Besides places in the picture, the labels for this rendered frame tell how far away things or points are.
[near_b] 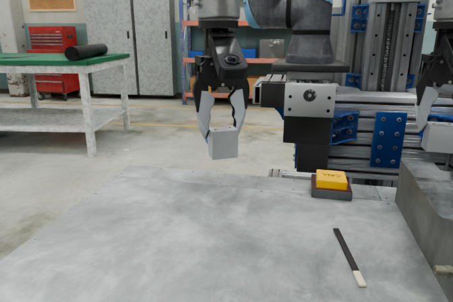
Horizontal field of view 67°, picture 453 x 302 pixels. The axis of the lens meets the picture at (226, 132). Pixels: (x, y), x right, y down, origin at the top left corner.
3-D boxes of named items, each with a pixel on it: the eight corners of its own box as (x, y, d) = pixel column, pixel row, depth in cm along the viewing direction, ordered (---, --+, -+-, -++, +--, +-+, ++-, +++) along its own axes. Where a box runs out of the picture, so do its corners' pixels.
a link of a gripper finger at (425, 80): (432, 108, 68) (451, 66, 65) (435, 110, 67) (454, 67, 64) (408, 102, 69) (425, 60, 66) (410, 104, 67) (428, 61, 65)
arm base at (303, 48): (286, 60, 118) (287, 29, 115) (331, 61, 115) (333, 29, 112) (284, 63, 104) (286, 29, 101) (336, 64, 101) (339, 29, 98)
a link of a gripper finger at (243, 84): (251, 105, 66) (241, 61, 63) (253, 107, 64) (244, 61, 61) (228, 112, 65) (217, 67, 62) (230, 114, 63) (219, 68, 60)
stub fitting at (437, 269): (449, 274, 44) (431, 271, 44) (451, 263, 43) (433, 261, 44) (453, 281, 42) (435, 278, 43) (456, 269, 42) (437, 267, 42)
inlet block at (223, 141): (198, 140, 75) (197, 116, 73) (220, 138, 76) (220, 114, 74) (212, 160, 62) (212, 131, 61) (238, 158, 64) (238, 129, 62)
